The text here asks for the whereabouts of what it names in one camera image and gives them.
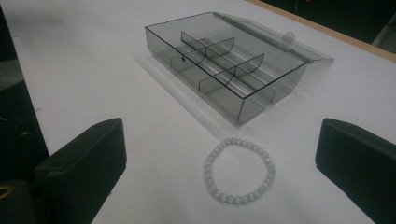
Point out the clear grey compartment box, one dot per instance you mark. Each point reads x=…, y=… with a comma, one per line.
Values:
x=230, y=67

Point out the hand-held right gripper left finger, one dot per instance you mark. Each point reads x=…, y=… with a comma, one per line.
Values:
x=84, y=168

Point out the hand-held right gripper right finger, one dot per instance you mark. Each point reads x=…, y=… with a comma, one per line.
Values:
x=361, y=168

